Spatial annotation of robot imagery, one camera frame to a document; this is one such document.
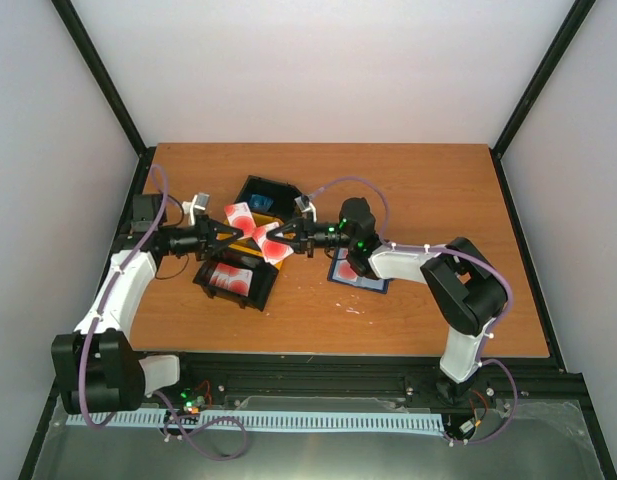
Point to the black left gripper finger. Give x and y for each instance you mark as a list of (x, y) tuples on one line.
[(226, 229), (219, 245)]

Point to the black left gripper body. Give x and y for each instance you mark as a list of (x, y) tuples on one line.
[(204, 249)]

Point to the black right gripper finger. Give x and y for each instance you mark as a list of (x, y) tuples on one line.
[(273, 247), (283, 231)]

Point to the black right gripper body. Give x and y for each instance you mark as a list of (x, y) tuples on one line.
[(307, 237)]

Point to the black bin with blue cards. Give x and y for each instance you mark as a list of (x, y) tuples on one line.
[(283, 195)]

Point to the blue card holder wallet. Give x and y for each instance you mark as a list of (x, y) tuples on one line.
[(376, 286)]

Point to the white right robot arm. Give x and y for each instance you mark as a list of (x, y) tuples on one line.
[(470, 293)]

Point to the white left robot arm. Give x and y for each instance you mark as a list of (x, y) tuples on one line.
[(96, 369)]

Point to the black bin with red cards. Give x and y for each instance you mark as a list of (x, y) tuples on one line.
[(263, 280)]

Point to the red card stack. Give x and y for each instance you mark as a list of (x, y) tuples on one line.
[(233, 279)]

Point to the blue card stack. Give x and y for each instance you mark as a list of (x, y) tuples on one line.
[(260, 202)]

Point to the yellow bin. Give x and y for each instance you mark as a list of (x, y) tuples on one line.
[(249, 246)]

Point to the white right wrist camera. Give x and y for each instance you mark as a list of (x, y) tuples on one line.
[(306, 208)]

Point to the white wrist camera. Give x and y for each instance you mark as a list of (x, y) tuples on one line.
[(306, 208), (195, 207)]

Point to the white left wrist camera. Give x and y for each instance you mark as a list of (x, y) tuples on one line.
[(195, 207)]

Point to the black frame post left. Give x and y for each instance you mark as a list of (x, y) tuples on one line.
[(82, 40)]

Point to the black frame post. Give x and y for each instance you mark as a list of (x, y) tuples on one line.
[(82, 40), (557, 48)]

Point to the light blue cable duct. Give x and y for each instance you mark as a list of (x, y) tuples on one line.
[(318, 422)]

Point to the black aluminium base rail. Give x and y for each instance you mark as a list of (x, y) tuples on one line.
[(412, 382)]

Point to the metal base plate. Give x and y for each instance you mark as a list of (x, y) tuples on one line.
[(541, 440)]

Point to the black frame post right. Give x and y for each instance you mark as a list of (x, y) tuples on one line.
[(557, 48)]

